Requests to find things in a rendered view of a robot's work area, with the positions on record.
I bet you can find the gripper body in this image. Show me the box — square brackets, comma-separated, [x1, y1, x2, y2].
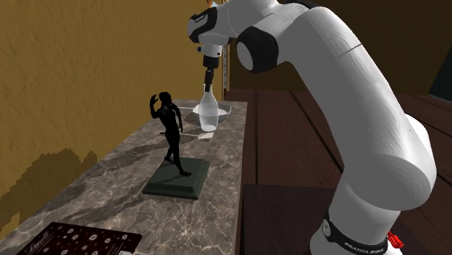
[202, 55, 220, 71]

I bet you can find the dark box with pale dots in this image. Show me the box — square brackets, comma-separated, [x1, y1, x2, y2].
[15, 221, 143, 255]

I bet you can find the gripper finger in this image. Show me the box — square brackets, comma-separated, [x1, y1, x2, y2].
[204, 68, 216, 93]

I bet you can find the black figure on green base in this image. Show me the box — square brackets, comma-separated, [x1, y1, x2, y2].
[141, 91, 212, 201]

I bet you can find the clear glass bottle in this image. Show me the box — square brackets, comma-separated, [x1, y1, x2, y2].
[198, 83, 219, 133]

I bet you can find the white shallow bowl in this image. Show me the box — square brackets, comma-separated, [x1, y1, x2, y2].
[191, 101, 233, 125]

